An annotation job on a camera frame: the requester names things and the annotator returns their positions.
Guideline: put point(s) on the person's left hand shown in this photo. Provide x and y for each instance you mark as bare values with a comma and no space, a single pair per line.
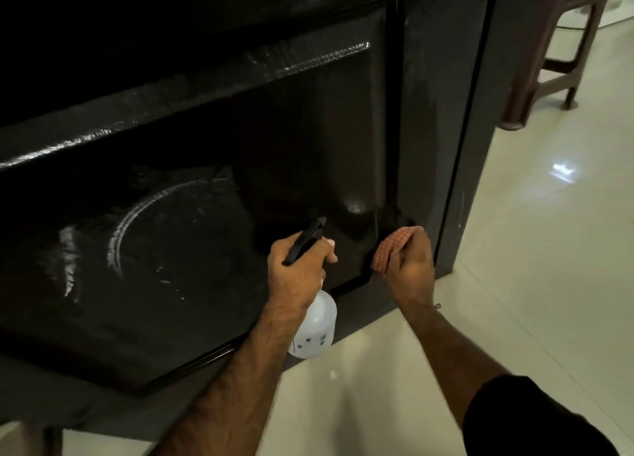
297,277

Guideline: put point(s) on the person's right hand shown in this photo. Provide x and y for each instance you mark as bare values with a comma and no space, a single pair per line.
413,272

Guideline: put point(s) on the orange checked cloth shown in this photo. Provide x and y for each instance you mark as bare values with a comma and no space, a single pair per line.
389,248

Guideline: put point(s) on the white spray bottle black trigger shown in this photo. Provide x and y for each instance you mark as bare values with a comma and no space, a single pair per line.
317,332

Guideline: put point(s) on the black wooden door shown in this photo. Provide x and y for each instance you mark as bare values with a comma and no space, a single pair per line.
198,124

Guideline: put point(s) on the person's right forearm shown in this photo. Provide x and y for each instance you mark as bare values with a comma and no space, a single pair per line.
455,356

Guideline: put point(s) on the person's left forearm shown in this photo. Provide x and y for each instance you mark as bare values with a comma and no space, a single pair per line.
233,391

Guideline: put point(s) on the brown plastic stool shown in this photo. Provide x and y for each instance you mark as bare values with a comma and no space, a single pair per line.
535,50

